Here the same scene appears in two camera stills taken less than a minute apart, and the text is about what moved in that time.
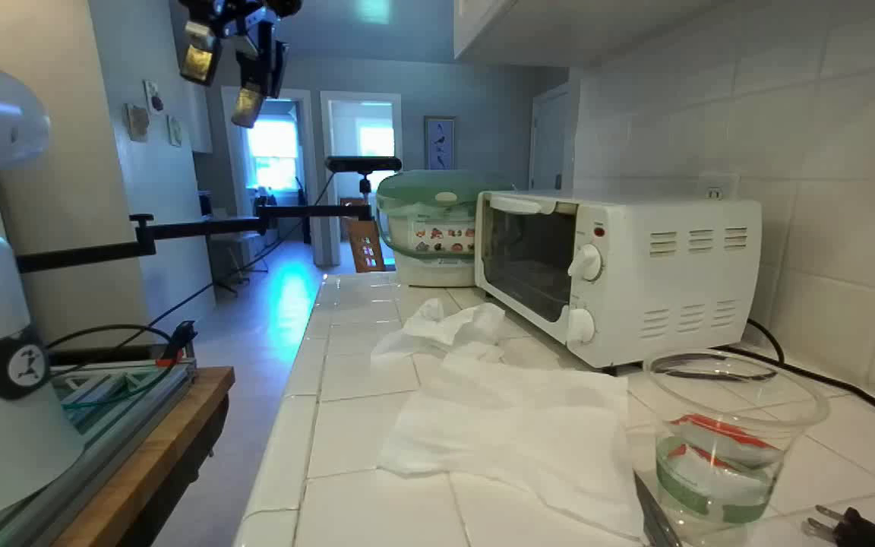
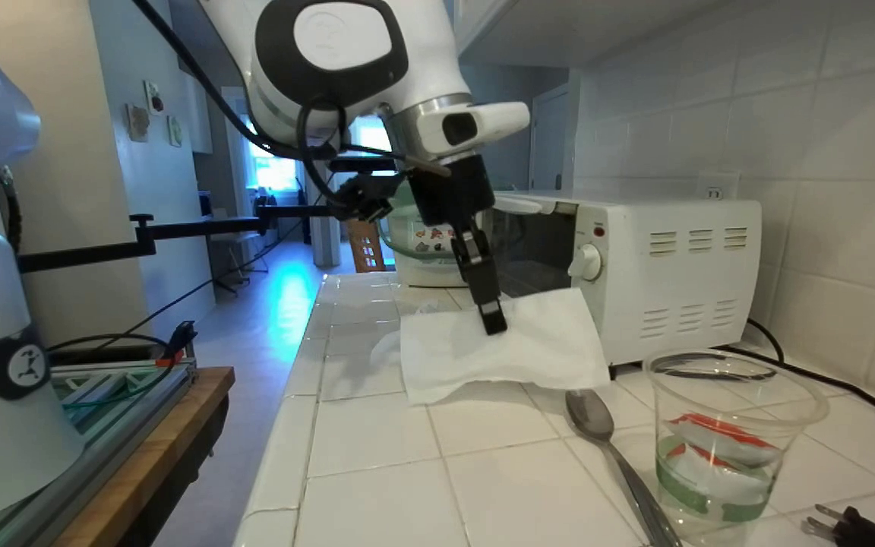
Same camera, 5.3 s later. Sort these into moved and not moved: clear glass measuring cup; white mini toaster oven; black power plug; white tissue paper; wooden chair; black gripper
Moved: white tissue paper; black gripper
Not moved: black power plug; clear glass measuring cup; white mini toaster oven; wooden chair
